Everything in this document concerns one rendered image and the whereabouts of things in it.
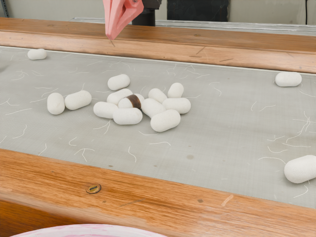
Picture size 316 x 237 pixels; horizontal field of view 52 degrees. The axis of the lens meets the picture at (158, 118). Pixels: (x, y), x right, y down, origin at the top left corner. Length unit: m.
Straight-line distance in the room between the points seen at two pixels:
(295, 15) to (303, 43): 1.92
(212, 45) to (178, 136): 0.24
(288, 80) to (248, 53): 0.10
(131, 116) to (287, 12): 2.19
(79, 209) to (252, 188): 0.15
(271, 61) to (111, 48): 0.27
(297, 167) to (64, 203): 0.19
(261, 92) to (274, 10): 2.04
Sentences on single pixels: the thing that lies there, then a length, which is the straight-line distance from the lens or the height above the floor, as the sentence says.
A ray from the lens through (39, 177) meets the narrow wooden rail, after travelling 0.28.
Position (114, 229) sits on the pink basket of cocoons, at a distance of 0.22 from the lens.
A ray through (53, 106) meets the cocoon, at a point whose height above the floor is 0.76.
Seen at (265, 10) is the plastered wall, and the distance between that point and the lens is 2.48.
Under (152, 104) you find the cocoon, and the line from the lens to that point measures 0.37.
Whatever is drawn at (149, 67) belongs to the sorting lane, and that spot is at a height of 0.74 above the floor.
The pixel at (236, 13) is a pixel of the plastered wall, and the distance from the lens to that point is 2.47.
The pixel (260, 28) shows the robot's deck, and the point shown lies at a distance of 1.00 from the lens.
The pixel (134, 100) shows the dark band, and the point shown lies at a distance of 0.39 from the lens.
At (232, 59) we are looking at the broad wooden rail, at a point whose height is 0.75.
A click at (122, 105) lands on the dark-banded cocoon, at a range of 0.38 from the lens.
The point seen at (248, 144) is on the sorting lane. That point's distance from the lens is 0.35.
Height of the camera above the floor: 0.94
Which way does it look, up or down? 31 degrees down
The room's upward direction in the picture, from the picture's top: 2 degrees counter-clockwise
